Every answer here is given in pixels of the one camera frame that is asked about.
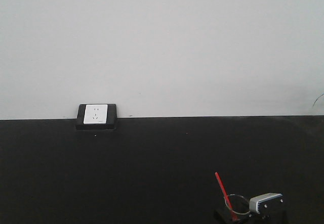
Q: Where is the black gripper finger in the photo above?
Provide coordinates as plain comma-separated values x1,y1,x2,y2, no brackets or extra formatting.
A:
214,209,232,224

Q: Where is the red stirring stick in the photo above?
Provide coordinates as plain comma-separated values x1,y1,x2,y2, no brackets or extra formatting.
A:
215,172,238,221

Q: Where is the clear glass beaker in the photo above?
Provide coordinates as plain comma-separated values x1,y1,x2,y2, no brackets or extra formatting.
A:
224,194,250,218

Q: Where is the white wall socket black frame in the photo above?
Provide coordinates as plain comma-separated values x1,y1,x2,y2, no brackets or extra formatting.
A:
75,104,117,130

